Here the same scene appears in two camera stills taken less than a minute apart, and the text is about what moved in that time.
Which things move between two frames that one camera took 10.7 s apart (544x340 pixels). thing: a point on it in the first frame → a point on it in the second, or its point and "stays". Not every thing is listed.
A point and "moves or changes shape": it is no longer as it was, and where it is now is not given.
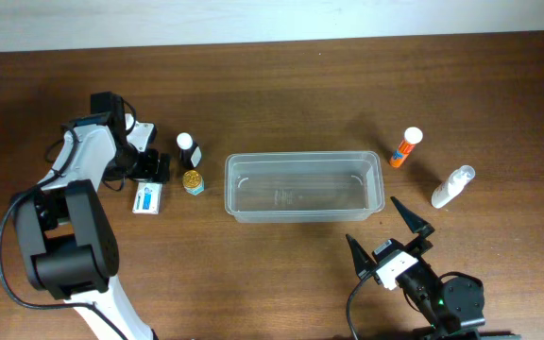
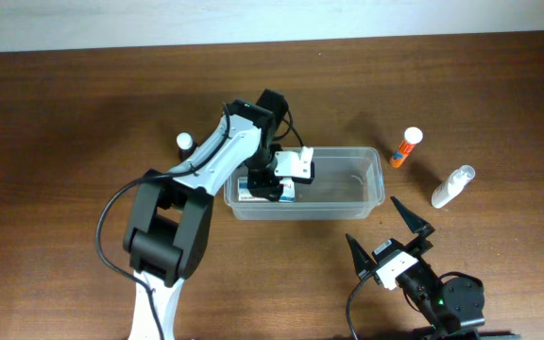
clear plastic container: x=304 y=186 stays
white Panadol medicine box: x=147 y=198 moves or changes shape
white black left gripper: x=161 y=166 → x=263 y=187
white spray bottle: x=453 y=186 stays
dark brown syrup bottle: x=190 y=152 stays
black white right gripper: x=396 y=255 stays
